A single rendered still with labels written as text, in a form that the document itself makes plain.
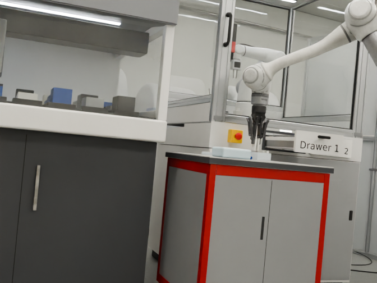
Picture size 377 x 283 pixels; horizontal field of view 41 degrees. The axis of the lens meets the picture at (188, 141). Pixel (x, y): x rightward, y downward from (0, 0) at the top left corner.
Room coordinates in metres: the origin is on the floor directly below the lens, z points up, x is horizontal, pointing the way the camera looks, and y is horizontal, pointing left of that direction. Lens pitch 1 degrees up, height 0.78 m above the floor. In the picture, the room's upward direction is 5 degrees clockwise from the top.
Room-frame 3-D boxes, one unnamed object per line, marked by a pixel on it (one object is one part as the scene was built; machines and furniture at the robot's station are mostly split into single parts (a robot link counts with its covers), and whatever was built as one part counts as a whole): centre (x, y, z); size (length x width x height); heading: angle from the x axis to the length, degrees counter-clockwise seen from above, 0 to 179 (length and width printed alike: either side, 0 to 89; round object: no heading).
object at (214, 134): (3.34, -0.42, 0.87); 1.02 x 0.95 x 0.14; 111
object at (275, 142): (2.77, -0.60, 0.86); 0.40 x 0.26 x 0.06; 21
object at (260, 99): (2.60, -0.35, 1.07); 0.09 x 0.09 x 0.06
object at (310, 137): (2.58, -0.67, 0.87); 0.29 x 0.02 x 0.11; 111
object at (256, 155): (2.59, -0.36, 0.78); 0.12 x 0.08 x 0.04; 26
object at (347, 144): (2.99, -0.85, 0.87); 0.29 x 0.02 x 0.11; 111
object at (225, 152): (2.19, -0.19, 0.78); 0.15 x 0.10 x 0.04; 118
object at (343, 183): (3.35, -0.43, 0.40); 1.03 x 0.95 x 0.80; 111
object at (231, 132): (2.75, -0.25, 0.88); 0.07 x 0.05 x 0.07; 111
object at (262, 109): (2.60, -0.35, 0.99); 0.08 x 0.07 x 0.09; 116
